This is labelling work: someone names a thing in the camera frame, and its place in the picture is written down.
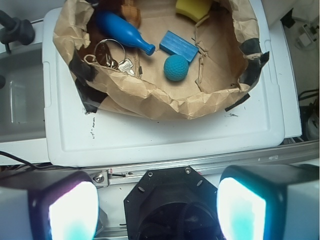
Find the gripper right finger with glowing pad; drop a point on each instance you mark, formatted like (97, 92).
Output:
(269, 202)

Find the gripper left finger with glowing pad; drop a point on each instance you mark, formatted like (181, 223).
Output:
(48, 205)

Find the blue dimpled ball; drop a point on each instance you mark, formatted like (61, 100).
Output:
(176, 68)

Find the white plastic tray lid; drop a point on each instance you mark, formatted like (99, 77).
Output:
(79, 139)

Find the clear plastic bin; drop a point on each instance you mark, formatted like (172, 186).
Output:
(22, 94)

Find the white power adapter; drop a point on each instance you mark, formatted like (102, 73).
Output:
(307, 39)

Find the crumpled brown paper liner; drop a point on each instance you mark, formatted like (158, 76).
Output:
(226, 67)

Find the blue wooden block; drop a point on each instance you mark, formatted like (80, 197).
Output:
(176, 45)

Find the black clamp knob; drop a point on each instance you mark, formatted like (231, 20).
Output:
(15, 30)

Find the blue plastic bowling pin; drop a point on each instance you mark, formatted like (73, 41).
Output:
(122, 31)

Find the yellow sponge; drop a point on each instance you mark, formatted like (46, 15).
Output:
(193, 9)

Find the brown wooden piece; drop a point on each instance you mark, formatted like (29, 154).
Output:
(131, 13)

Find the aluminium extrusion rail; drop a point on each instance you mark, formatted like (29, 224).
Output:
(104, 176)

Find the black octagonal mount plate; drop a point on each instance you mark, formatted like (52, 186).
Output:
(172, 204)

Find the metal keys on ring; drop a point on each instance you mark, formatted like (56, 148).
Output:
(112, 54)

